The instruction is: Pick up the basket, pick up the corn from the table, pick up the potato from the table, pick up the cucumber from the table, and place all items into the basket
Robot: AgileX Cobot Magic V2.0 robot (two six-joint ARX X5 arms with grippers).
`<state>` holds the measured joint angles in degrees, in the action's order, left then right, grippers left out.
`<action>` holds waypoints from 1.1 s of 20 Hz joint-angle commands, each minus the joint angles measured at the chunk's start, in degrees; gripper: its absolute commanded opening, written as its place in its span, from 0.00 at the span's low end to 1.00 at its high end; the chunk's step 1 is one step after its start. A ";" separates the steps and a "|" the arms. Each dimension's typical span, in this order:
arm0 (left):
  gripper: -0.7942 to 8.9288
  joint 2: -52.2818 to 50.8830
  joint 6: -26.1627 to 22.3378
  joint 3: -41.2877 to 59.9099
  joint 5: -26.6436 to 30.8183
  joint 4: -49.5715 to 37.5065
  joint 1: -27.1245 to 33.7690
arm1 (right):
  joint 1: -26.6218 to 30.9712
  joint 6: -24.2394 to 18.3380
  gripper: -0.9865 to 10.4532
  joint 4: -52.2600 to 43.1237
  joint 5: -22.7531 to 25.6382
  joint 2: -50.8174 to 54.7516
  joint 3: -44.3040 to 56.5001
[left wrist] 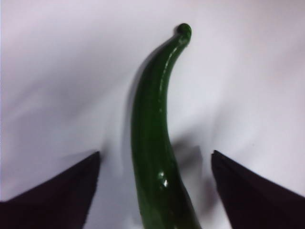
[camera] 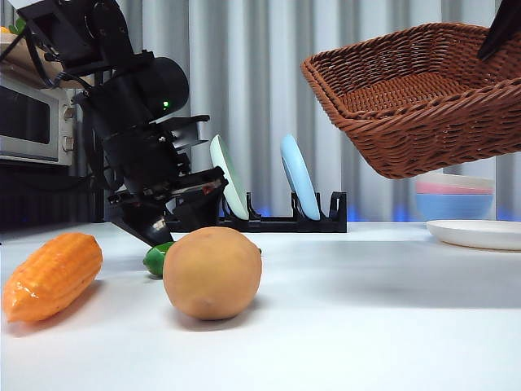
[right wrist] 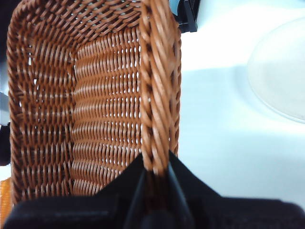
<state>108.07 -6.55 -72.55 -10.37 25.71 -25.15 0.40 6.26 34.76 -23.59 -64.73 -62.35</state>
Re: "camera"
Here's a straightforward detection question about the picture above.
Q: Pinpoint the green toy cucumber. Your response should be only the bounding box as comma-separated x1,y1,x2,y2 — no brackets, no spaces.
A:
143,241,264,280

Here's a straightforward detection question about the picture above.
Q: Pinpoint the brown toy potato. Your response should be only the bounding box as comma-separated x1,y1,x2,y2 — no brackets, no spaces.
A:
162,226,263,321

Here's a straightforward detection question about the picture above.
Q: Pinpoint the orange toy corn cob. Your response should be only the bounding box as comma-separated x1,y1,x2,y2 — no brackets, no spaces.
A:
3,232,104,324

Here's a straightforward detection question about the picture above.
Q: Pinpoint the brown wicker basket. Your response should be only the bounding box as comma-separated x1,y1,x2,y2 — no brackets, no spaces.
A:
300,22,521,180

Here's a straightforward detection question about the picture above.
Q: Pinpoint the pale green plate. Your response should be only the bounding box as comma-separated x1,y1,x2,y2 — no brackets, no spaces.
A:
209,134,251,221

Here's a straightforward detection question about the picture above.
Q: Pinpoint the black dish rack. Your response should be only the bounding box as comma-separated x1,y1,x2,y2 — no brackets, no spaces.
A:
164,191,348,234

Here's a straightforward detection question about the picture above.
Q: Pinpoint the light blue plate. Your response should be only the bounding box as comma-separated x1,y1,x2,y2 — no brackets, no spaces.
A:
280,134,321,222

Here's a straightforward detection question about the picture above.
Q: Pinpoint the grey pleated curtain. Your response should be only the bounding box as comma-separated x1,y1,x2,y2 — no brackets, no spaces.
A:
0,0,521,224

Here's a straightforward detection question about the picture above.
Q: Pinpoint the silver toaster oven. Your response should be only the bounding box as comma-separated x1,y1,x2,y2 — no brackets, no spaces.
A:
0,75,89,168

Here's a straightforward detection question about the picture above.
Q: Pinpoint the pink bowl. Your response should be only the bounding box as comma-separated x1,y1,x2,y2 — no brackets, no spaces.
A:
415,181,495,196

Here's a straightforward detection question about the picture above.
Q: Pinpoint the blue bowl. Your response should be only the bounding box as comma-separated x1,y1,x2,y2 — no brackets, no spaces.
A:
415,193,495,223

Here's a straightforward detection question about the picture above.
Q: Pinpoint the white flat plate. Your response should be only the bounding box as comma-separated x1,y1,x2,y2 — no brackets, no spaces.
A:
426,218,521,251

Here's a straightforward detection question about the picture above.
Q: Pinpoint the black metal shelf frame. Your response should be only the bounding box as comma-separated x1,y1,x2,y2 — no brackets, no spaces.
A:
0,34,107,248

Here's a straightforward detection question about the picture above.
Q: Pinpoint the wooden tray with black handle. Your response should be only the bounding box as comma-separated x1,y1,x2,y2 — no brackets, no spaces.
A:
0,34,86,89

